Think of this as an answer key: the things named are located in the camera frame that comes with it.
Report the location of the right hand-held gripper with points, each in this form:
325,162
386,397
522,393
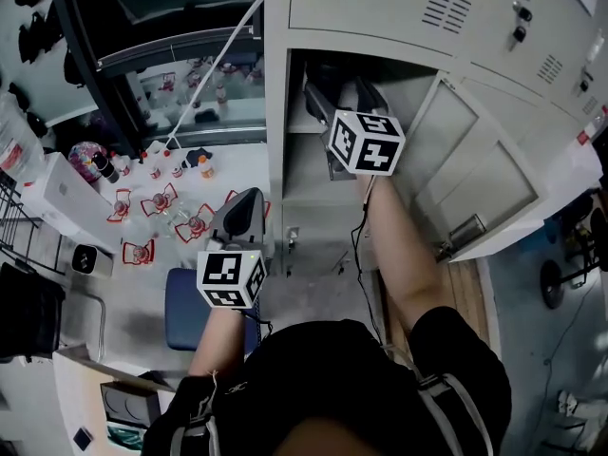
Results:
375,152

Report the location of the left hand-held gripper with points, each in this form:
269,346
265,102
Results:
223,271

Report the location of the black object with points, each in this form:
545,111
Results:
328,74

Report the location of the beige metal locker cabinet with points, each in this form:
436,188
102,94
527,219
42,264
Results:
361,12

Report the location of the person's left forearm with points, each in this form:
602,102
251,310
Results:
218,345

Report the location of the person's right forearm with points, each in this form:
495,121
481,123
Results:
399,254

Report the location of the grey metal locker door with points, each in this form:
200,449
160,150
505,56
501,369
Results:
475,169

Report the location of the blue padded chair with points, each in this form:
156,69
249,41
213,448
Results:
183,309

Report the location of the orange bottle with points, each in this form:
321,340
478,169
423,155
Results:
206,169

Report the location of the cluster of small white bottles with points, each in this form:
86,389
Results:
154,171

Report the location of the small white and black appliance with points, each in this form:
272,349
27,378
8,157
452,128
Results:
90,260

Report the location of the person's black shirt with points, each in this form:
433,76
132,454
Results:
323,378

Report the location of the black thermos flask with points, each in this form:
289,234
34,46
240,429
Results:
105,168

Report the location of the black tray box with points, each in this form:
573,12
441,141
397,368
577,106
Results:
126,402

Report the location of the white cardboard box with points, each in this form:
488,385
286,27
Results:
66,197

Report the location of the colourful patterned ball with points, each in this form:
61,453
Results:
81,157

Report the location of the beige desk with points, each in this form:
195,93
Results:
76,397

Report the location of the green packet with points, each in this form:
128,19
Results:
123,437

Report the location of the small flat phone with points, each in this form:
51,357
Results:
82,439

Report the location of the wooden slat platform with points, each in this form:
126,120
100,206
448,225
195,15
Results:
465,297

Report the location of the large clear water jug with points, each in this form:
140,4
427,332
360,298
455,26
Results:
16,145

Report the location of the black framed glass tank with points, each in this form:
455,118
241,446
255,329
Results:
104,55

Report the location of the white table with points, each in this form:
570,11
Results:
579,169

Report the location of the blue bin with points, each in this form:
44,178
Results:
552,231

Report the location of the black fan stand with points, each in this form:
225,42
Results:
552,285

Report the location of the row of black bags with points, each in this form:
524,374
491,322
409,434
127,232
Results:
28,41

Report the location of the pair of white shoes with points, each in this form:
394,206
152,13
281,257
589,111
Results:
577,404

